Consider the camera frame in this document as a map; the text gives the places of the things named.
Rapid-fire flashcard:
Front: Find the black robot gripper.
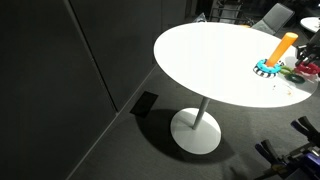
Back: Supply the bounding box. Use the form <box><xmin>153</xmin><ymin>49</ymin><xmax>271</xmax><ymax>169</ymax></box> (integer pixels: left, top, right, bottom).
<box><xmin>295</xmin><ymin>30</ymin><xmax>320</xmax><ymax>66</ymax></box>

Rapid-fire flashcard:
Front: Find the red ridged toy ring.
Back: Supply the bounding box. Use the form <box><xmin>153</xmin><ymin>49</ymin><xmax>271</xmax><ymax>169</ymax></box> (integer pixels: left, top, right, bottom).
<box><xmin>295</xmin><ymin>62</ymin><xmax>320</xmax><ymax>76</ymax></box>

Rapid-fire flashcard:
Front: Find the grey office chair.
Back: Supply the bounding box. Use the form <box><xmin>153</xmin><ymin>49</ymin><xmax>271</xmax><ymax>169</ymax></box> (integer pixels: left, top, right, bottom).
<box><xmin>252</xmin><ymin>3</ymin><xmax>295</xmax><ymax>35</ymax></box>

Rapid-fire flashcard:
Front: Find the black floor plate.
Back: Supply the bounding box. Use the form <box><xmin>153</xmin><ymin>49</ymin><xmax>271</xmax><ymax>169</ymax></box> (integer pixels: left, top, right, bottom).
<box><xmin>130</xmin><ymin>91</ymin><xmax>158</xmax><ymax>118</ymax></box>

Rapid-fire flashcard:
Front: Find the orange post ring holder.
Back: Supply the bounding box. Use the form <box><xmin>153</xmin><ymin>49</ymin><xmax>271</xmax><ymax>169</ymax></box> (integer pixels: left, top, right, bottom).
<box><xmin>253</xmin><ymin>32</ymin><xmax>298</xmax><ymax>78</ymax></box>

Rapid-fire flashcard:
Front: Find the lime green ridged ring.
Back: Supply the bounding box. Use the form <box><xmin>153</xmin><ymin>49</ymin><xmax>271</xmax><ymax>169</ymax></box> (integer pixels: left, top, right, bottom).
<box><xmin>279</xmin><ymin>65</ymin><xmax>295</xmax><ymax>75</ymax></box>

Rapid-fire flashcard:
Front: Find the dark green ridged ring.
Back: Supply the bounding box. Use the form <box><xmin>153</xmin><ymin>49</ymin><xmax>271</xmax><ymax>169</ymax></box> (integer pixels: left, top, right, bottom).
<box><xmin>284</xmin><ymin>72</ymin><xmax>307</xmax><ymax>84</ymax></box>

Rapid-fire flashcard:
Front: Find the blue polka dot ring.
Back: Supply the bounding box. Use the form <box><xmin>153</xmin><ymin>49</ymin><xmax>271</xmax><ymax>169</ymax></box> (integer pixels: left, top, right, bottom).
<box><xmin>255</xmin><ymin>58</ymin><xmax>283</xmax><ymax>74</ymax></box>

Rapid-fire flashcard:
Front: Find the black handled clamp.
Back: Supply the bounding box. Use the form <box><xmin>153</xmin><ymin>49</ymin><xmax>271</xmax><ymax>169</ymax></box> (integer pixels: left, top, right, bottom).
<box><xmin>291</xmin><ymin>116</ymin><xmax>320</xmax><ymax>147</ymax></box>

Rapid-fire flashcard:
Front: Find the white round pedestal table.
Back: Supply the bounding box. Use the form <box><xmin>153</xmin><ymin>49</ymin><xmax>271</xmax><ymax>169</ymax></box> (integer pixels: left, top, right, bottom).
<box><xmin>153</xmin><ymin>22</ymin><xmax>318</xmax><ymax>154</ymax></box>

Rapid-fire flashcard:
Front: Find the blue handled clamp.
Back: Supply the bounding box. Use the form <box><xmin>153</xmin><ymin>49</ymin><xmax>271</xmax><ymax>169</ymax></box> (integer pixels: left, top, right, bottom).
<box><xmin>254</xmin><ymin>140</ymin><xmax>320</xmax><ymax>180</ymax></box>

